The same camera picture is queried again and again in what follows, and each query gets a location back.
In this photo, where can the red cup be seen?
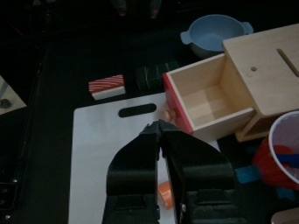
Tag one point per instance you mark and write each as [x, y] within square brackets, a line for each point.
[265, 166]

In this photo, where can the dark green striped toy block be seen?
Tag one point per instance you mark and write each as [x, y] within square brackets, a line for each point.
[150, 77]

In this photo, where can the wooden drawer with red front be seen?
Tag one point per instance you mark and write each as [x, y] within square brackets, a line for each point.
[202, 96]

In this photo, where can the salmon sushi toy block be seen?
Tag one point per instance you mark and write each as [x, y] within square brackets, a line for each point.
[108, 86]

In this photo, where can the orange carrot piece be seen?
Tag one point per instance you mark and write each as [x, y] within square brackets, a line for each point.
[166, 195]

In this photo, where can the wooden drawer cabinet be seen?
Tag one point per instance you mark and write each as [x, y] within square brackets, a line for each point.
[265, 78]

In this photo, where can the blue utensil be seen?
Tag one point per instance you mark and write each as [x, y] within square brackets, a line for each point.
[290, 159]

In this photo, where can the beige panel with grey knob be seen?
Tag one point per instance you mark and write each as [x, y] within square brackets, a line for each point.
[11, 99]

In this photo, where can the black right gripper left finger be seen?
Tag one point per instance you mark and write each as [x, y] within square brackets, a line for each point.
[133, 175]

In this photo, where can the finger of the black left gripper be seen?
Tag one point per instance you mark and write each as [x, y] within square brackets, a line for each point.
[122, 7]
[156, 8]

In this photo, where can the white cutting board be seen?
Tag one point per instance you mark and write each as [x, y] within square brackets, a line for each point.
[98, 163]

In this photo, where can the blue toy pot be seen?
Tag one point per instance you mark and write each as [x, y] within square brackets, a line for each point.
[213, 35]

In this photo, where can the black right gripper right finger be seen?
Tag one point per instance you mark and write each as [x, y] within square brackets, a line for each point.
[202, 175]

